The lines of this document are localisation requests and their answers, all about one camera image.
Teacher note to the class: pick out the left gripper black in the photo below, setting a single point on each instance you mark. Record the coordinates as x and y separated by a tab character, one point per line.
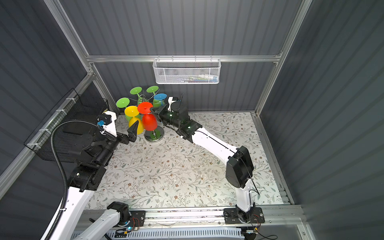
131	135

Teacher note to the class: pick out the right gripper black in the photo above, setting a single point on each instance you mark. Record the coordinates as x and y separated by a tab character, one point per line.
162	110

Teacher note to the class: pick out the red wine glass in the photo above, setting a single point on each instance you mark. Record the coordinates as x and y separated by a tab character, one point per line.
148	119

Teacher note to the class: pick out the yellow wine glass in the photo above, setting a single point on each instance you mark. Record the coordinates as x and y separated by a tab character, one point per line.
133	114

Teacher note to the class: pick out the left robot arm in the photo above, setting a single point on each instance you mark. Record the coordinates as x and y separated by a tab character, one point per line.
93	153

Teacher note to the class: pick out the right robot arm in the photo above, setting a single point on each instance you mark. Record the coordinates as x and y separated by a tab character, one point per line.
238	162

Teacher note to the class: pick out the blue wine glass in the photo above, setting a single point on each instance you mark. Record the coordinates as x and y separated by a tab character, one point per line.
159	100

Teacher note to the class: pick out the chrome wine glass rack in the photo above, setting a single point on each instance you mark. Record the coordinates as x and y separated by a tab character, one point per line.
154	136

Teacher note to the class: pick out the green wine glass back right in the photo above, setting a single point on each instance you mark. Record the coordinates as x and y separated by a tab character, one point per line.
152	90

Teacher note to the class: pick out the green wine glass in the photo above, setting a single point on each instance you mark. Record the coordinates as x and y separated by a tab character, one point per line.
138	91
152	90
123	103

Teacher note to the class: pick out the green wine glass front left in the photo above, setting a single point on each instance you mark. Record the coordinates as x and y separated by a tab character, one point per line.
123	103

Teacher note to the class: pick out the green wine glass back left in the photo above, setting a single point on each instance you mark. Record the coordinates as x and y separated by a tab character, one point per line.
138	91

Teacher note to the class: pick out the items in white basket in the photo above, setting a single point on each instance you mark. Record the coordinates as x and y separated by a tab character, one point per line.
199	79

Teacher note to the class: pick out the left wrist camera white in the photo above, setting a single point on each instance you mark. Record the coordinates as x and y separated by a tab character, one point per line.
107	123

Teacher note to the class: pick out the white wire mesh basket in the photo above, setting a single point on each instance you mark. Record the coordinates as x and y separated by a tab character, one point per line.
167	70

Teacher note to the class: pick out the black wire basket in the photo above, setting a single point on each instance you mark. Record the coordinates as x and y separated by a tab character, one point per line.
74	106

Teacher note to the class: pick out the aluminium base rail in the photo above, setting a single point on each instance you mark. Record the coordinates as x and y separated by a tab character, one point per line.
214	217

